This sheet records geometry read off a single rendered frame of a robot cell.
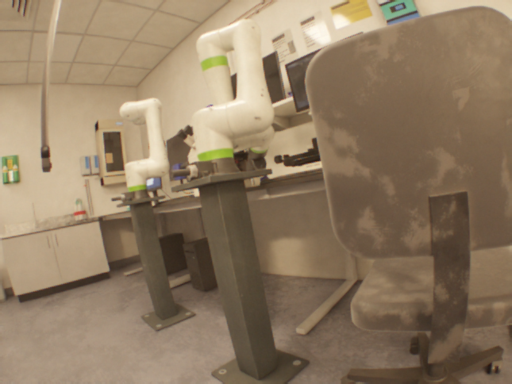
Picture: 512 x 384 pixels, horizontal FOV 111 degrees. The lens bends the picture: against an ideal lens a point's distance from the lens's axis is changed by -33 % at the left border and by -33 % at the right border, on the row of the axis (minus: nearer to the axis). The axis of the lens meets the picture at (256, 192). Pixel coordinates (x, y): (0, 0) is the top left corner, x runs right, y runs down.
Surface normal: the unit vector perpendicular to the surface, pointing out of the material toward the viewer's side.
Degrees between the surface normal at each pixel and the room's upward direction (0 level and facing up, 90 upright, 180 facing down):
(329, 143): 90
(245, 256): 90
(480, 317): 90
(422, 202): 90
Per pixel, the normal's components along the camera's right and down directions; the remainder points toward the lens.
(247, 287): 0.68, -0.11
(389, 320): -0.58, 0.11
